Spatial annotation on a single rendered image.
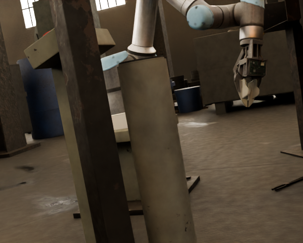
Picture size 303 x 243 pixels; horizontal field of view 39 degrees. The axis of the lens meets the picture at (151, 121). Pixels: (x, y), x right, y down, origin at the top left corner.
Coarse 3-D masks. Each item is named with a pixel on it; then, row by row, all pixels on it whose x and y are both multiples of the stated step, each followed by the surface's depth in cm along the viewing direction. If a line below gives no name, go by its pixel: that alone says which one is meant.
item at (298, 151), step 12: (288, 0) 179; (264, 12) 205; (276, 12) 207; (288, 12) 179; (300, 12) 181; (264, 24) 205; (276, 24) 207; (288, 24) 192; (300, 24) 190; (288, 36) 193; (300, 36) 191; (288, 48) 195; (300, 48) 191; (300, 60) 191; (300, 72) 192; (300, 84) 192; (300, 96) 194; (300, 108) 195; (300, 120) 197; (300, 132) 199; (300, 156) 190
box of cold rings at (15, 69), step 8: (16, 64) 433; (16, 72) 431; (16, 80) 430; (16, 88) 428; (16, 96) 426; (24, 96) 437; (24, 104) 436; (24, 112) 435; (24, 120) 434; (24, 128) 432; (24, 136) 432
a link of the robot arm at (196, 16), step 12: (168, 0) 140; (180, 0) 136; (192, 0) 135; (180, 12) 140; (192, 12) 132; (204, 12) 130; (216, 12) 134; (192, 24) 133; (204, 24) 131; (216, 24) 136
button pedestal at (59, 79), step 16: (48, 32) 91; (96, 32) 105; (32, 48) 93; (48, 48) 92; (32, 64) 94; (48, 64) 96; (64, 80) 100; (64, 96) 100; (64, 112) 101; (64, 128) 102; (80, 176) 102; (80, 192) 103; (80, 208) 104
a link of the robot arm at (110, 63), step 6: (114, 54) 161; (120, 54) 161; (126, 54) 164; (102, 60) 162; (108, 60) 160; (114, 60) 160; (120, 60) 161; (126, 60) 163; (102, 66) 162; (108, 66) 161; (114, 66) 160; (108, 72) 161; (114, 72) 160; (108, 78) 161; (114, 78) 161; (108, 84) 162; (114, 84) 161
